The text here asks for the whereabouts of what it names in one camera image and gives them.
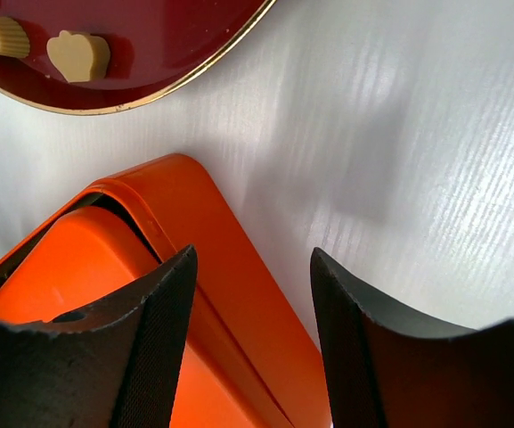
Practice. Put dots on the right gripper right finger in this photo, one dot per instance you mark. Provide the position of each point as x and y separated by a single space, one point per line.
387 364

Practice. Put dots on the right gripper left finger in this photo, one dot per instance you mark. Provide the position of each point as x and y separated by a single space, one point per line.
112 363

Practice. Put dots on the orange box lid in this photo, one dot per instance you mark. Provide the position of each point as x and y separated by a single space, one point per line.
90 253

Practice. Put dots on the orange chocolate box tray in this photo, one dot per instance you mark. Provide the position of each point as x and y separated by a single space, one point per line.
172 203

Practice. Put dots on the tan heart chocolate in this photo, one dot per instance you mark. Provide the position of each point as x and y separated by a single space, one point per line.
79 57

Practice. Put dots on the tan round chocolate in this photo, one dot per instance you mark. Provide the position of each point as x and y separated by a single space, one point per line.
14 41

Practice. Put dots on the red round plate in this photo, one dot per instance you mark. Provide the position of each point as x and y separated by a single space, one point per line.
155 48

